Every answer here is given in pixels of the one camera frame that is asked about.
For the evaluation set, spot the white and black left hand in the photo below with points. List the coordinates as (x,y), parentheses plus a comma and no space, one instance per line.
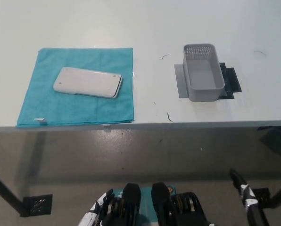
(94,212)

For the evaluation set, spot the white and black right hand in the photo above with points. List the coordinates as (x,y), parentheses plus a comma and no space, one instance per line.
(246,194)

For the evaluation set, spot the white rectangular case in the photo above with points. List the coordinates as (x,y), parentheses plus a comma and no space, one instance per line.
(86,82)

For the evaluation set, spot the black floor mounting plate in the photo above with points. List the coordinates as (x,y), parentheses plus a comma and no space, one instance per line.
(263,194)
(38,204)

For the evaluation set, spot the white table edge sticker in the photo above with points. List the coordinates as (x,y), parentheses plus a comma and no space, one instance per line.
(106,127)

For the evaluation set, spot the teal microfibre cloth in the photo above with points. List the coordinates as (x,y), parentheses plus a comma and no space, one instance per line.
(84,110)

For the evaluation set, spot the white cloth label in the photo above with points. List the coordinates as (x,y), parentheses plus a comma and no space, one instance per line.
(41,120)

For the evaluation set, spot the grey perforated plastic basket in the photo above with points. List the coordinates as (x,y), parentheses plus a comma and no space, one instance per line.
(203,95)

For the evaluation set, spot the dark table bracket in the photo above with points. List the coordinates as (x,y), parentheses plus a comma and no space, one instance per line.
(275,137)

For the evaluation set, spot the grey and black base plate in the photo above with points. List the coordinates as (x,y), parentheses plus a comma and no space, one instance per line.
(232,80)

